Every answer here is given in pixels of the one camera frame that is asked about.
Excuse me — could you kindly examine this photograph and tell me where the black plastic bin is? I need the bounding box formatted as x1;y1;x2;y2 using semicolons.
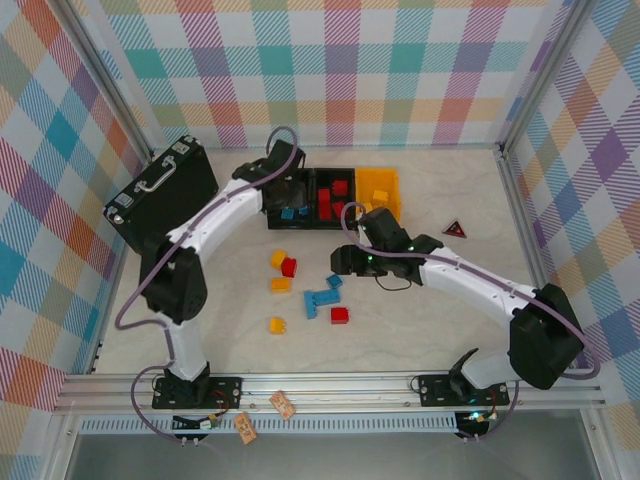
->
267;167;317;231
312;167;359;231

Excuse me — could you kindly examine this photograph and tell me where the yellow plastic bin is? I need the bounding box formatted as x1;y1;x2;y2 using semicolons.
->
353;167;404;224

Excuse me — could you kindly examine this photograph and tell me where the red black triangle piece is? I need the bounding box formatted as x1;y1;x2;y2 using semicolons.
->
442;218;469;242

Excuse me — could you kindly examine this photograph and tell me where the black carrying case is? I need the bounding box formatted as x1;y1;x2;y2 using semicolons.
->
103;134;220;261

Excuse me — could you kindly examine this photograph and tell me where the orange paper tag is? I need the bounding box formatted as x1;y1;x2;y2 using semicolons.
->
268;391;297;420
233;411;259;445

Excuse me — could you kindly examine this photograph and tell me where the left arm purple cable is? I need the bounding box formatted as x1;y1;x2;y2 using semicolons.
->
114;125;306;445

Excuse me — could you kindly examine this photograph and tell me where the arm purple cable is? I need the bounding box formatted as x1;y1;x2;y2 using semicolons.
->
341;202;600;444
114;125;306;445

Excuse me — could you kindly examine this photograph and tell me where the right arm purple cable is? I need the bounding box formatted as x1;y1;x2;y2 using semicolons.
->
341;202;600;444

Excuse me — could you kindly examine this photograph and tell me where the thin black wire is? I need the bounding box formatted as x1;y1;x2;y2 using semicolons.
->
375;273;416;293

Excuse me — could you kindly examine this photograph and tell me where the silver rear frame rail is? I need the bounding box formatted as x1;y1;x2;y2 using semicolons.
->
149;142;504;151

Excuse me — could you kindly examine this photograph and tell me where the silver side frame rail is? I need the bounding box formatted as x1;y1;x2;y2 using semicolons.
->
87;234;132;375
493;143;576;370

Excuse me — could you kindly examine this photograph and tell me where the silver front frame rail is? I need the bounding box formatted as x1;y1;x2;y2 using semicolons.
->
54;369;607;416

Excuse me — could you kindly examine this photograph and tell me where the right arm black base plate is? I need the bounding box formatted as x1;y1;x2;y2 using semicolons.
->
417;372;512;409

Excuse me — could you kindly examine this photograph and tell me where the silver rear frame post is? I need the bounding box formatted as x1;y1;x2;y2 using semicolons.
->
498;0;599;151
59;0;155;164

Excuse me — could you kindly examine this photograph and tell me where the silver frame post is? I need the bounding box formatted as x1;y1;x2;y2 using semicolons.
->
582;407;621;480
42;413;81;480
59;0;155;164
498;0;599;151

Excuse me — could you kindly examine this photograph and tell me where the slotted grey cable tray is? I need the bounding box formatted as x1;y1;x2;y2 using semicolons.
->
78;412;459;436

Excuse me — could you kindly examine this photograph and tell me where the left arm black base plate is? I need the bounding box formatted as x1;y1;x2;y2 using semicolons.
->
152;375;244;411

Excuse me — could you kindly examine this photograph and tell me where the silver front frame post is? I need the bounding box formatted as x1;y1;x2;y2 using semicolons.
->
42;413;81;480
582;407;621;480

